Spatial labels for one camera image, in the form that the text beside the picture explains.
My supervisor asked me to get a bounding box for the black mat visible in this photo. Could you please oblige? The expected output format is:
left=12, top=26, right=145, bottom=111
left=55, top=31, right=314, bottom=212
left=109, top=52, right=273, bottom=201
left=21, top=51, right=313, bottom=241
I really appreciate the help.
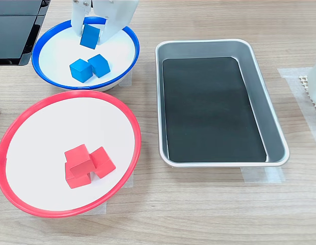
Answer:
left=161, top=56, right=268, bottom=163

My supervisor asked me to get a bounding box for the black electronic device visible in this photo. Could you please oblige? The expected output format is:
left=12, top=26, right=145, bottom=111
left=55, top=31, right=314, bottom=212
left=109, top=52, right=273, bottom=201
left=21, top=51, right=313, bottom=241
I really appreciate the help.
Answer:
left=0, top=0, right=52, bottom=66

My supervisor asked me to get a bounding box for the blue-rimmed white plate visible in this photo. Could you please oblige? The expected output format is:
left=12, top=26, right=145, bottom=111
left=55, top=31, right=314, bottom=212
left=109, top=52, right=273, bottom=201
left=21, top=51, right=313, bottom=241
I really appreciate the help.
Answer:
left=31, top=16, right=140, bottom=92

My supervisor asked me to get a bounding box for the steel tray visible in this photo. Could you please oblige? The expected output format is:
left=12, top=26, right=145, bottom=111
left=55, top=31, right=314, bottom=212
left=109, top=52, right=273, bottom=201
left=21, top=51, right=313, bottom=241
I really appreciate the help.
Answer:
left=154, top=38, right=290, bottom=168

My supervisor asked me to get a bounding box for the red-rimmed white plate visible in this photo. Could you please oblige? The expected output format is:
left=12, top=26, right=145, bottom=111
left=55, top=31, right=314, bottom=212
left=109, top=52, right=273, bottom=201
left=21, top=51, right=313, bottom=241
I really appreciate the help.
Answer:
left=0, top=89, right=142, bottom=218

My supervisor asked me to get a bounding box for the blue cube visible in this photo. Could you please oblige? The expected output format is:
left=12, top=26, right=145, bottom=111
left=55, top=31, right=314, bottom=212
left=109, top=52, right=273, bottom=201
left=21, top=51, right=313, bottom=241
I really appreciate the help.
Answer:
left=69, top=58, right=93, bottom=83
left=87, top=54, right=111, bottom=79
left=80, top=23, right=101, bottom=50

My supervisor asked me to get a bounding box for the red cube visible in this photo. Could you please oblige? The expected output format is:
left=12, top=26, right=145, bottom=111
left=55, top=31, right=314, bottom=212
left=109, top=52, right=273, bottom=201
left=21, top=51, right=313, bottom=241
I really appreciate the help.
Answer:
left=64, top=144, right=96, bottom=178
left=65, top=162, right=92, bottom=189
left=90, top=146, right=116, bottom=179

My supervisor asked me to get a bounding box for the clear tape strip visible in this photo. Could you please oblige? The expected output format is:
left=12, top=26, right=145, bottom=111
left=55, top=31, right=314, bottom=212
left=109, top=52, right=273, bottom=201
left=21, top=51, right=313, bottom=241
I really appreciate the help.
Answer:
left=78, top=199, right=107, bottom=215
left=277, top=67, right=316, bottom=149
left=114, top=70, right=133, bottom=89
left=121, top=173, right=134, bottom=189
left=240, top=166, right=286, bottom=183

